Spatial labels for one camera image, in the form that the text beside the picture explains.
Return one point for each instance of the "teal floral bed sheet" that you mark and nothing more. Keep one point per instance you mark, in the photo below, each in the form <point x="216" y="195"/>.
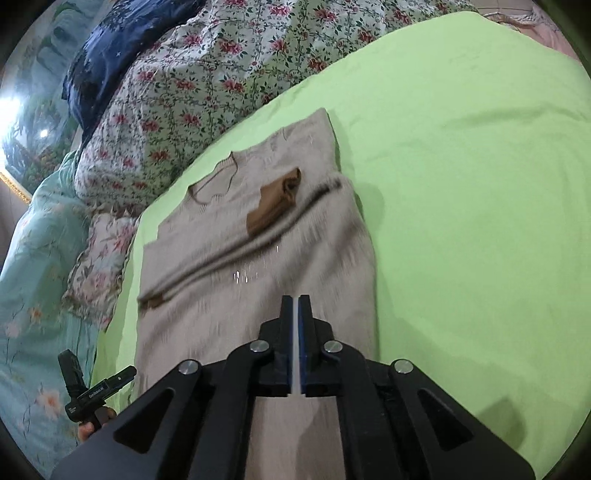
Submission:
<point x="37" y="286"/>

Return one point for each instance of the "floral ruffled pillow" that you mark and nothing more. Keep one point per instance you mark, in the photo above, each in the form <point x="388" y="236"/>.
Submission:
<point x="99" y="258"/>

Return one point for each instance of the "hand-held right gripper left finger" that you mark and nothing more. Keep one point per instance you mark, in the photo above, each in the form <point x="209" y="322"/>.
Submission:
<point x="288" y="325"/>

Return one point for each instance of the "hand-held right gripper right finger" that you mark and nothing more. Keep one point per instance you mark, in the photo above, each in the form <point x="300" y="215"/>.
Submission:
<point x="304" y="325"/>

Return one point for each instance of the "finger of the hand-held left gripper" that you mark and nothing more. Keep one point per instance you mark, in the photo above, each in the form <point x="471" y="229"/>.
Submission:
<point x="121" y="376"/>

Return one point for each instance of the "gold framed landscape painting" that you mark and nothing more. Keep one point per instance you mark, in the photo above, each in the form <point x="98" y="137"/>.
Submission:
<point x="32" y="92"/>

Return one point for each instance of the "white floral quilt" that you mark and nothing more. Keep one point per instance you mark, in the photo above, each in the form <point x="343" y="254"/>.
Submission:
<point x="194" y="92"/>

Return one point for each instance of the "person's left hand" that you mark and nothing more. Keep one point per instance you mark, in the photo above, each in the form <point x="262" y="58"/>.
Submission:
<point x="107" y="415"/>

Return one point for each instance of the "navy blue starry pillow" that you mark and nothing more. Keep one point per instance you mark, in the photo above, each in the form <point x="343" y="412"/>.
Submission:
<point x="106" y="55"/>

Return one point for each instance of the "pink cloth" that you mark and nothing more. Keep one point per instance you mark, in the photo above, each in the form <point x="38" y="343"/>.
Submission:
<point x="538" y="25"/>

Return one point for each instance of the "light green bed sheet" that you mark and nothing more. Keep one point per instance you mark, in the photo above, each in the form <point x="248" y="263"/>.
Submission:
<point x="461" y="207"/>

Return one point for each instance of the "beige knit sweater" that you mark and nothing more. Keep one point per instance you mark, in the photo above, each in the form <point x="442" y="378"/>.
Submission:
<point x="258" y="277"/>

